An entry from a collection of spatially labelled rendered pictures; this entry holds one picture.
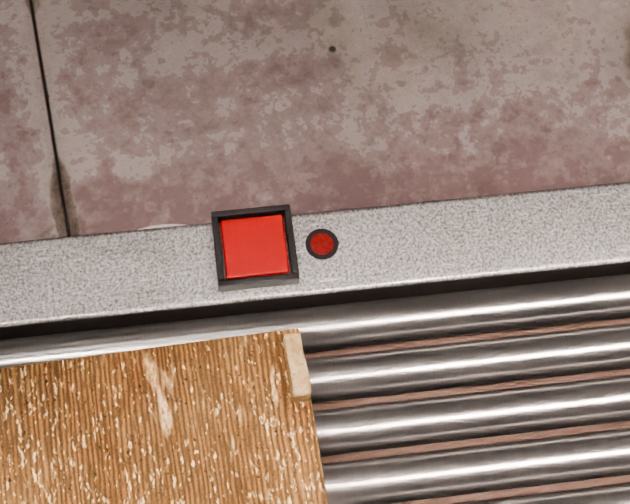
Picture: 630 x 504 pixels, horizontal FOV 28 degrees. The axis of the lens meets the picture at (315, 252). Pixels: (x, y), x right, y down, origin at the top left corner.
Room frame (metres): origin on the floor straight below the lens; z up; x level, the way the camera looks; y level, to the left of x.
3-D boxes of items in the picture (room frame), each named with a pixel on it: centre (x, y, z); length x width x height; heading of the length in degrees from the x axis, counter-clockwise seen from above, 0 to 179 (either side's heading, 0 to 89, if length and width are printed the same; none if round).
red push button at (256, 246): (0.43, 0.06, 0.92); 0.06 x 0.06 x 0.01; 15
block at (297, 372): (0.31, 0.00, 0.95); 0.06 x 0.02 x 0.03; 17
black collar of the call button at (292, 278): (0.43, 0.06, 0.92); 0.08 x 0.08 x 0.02; 15
